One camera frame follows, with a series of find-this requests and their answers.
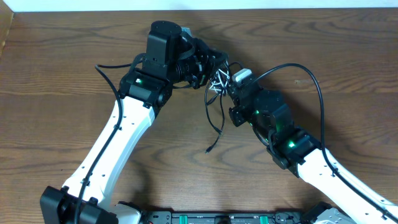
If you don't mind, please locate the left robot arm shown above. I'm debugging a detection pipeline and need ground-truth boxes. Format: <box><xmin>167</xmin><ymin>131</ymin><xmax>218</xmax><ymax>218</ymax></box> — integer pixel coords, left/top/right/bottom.
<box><xmin>40</xmin><ymin>21</ymin><xmax>228</xmax><ymax>223</ymax></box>

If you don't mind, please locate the white cable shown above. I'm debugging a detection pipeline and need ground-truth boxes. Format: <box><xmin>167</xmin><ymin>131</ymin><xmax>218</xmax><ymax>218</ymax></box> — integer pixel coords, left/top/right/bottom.
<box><xmin>208</xmin><ymin>68</ymin><xmax>231</xmax><ymax>94</ymax></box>

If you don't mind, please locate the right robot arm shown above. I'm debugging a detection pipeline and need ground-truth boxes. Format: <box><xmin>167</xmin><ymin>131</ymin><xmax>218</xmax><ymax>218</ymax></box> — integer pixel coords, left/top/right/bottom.
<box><xmin>227</xmin><ymin>81</ymin><xmax>397</xmax><ymax>223</ymax></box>

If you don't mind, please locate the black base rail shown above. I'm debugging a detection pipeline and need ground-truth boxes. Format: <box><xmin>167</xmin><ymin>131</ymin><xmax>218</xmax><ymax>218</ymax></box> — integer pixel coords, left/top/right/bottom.
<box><xmin>118</xmin><ymin>201</ymin><xmax>352</xmax><ymax>224</ymax></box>

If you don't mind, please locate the black USB cable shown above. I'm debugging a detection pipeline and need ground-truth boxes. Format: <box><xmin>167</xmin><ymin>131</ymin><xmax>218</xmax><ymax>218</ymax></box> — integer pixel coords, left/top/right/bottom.
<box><xmin>203</xmin><ymin>60</ymin><xmax>245</xmax><ymax>155</ymax></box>

